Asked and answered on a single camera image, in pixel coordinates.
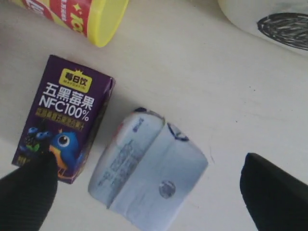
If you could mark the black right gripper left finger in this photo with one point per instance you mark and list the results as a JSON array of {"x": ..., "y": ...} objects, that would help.
[{"x": 27, "y": 194}]

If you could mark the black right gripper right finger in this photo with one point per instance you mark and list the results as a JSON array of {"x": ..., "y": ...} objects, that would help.
[{"x": 275, "y": 200}]

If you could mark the purple juice carton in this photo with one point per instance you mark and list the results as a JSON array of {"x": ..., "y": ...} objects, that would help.
[{"x": 65, "y": 116}]

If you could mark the white blue milk carton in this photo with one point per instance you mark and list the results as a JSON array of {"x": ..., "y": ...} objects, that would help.
[{"x": 147, "y": 171}]

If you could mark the cream bin with circle mark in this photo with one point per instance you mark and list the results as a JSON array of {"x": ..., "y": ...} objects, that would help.
[{"x": 282, "y": 22}]

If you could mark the pink chips can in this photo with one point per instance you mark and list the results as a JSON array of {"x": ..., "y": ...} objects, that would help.
[{"x": 98, "y": 20}]

